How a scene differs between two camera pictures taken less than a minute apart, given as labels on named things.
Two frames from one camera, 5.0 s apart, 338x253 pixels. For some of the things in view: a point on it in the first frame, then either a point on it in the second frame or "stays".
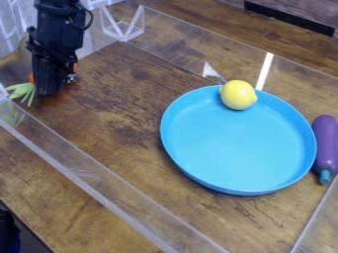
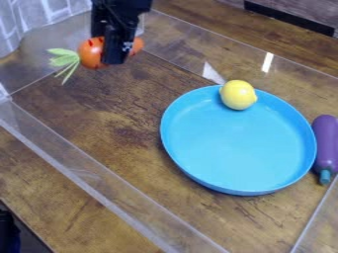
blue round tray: (251, 151) stays
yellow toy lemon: (238, 95) stays
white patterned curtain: (19, 15) stays
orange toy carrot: (27, 89) → (88, 54)
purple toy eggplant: (325, 146) stays
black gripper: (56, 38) → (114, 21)
